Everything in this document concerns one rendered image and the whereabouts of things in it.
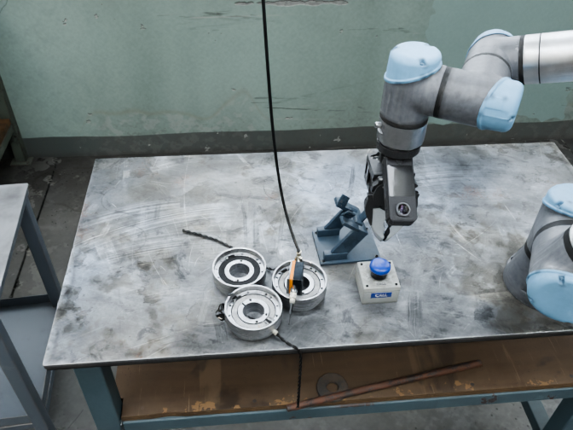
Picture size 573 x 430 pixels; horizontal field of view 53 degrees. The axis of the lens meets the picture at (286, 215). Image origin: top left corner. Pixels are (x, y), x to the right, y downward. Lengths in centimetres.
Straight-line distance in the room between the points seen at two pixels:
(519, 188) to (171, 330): 88
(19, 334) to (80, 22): 130
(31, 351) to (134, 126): 129
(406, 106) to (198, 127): 200
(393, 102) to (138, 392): 82
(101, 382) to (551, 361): 98
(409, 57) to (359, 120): 201
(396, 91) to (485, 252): 53
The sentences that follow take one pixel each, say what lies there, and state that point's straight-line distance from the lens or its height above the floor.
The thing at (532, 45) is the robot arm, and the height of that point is 129.
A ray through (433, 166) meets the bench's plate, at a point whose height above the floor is 80.
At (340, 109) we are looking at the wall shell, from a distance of 279.
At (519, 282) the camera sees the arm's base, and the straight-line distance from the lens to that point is 119.
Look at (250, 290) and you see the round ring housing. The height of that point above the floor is 83.
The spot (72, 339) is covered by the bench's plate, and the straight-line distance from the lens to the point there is 111.
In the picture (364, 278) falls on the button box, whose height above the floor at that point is 84.
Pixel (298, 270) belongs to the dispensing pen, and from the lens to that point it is 107.
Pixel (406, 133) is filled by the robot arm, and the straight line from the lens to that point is 89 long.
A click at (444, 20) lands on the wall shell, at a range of 270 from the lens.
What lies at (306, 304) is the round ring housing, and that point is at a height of 83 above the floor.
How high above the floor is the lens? 166
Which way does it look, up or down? 42 degrees down
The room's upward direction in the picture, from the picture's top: 2 degrees clockwise
